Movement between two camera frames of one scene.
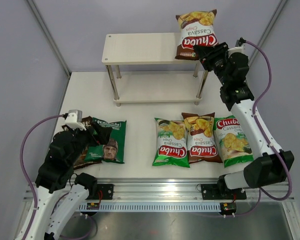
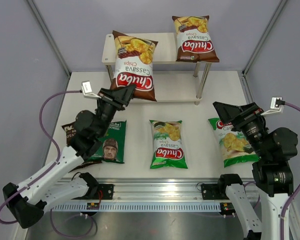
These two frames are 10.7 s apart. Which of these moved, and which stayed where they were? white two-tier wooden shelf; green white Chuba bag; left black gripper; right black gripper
Moved: right black gripper; left black gripper
Stayed: green white Chuba bag; white two-tier wooden shelf
